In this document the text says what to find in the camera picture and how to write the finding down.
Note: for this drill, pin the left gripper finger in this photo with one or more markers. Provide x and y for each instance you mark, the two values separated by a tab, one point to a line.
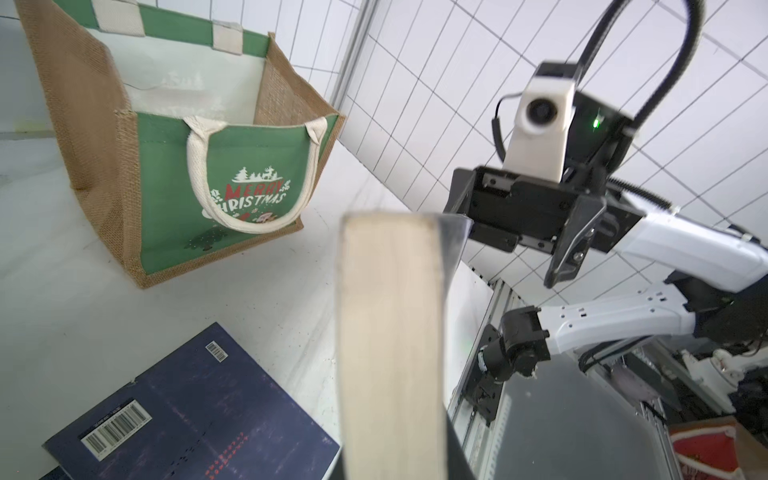
458	467

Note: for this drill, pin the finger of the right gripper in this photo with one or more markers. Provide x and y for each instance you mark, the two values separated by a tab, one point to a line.
576	235

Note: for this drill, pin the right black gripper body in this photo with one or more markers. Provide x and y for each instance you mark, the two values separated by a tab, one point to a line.
509	210

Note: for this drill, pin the black book white characters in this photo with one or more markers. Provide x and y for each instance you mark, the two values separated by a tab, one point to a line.
394	272

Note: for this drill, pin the navy book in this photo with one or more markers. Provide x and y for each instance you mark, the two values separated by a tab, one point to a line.
205	411

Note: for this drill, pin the green jute canvas bag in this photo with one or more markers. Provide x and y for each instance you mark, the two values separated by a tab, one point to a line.
185	140

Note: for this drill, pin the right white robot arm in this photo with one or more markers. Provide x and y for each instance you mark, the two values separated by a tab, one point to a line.
717	288

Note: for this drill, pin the red white bag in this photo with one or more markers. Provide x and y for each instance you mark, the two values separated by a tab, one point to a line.
719	448

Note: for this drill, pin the aluminium mounting rail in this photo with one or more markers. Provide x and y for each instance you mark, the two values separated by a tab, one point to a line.
477	395

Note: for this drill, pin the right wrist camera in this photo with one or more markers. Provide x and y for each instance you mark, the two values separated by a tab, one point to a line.
538	141

